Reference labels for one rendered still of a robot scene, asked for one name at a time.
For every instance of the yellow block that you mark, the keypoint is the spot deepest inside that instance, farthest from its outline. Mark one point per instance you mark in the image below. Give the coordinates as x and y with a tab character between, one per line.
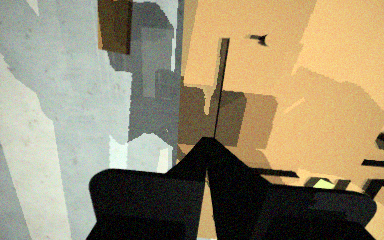
381	140
319	182

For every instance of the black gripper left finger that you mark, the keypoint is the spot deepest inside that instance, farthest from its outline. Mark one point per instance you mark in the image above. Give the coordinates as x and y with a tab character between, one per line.
176	195

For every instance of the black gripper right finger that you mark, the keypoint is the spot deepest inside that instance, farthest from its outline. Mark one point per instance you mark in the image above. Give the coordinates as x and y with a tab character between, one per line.
244	203

